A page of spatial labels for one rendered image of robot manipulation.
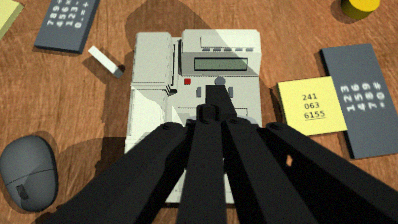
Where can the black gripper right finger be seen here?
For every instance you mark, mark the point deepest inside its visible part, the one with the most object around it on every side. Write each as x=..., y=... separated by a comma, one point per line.
x=264, y=192

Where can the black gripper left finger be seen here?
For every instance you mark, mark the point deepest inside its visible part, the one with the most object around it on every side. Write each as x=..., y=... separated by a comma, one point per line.
x=135, y=187

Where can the yellow cylinder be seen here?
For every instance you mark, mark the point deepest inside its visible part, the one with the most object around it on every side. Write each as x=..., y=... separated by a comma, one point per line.
x=359, y=9

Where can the grey pocket calculator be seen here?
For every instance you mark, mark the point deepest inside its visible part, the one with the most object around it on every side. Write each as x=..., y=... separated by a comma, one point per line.
x=66, y=25

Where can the white desk phone body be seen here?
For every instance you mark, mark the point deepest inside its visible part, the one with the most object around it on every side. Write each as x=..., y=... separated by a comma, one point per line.
x=215, y=57

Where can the beige telephone handset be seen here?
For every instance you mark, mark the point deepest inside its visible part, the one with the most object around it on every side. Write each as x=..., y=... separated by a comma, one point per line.
x=152, y=78

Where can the dark grey computer mouse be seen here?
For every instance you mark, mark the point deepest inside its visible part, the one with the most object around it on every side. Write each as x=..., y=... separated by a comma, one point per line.
x=29, y=172

